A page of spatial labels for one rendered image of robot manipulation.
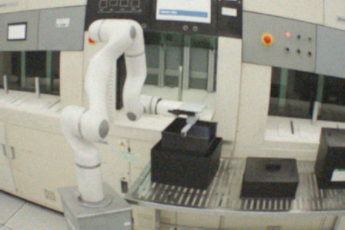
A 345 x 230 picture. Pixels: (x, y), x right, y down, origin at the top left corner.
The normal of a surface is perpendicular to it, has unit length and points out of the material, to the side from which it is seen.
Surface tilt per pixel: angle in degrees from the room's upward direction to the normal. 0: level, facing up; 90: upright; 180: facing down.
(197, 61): 90
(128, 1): 90
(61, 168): 90
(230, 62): 90
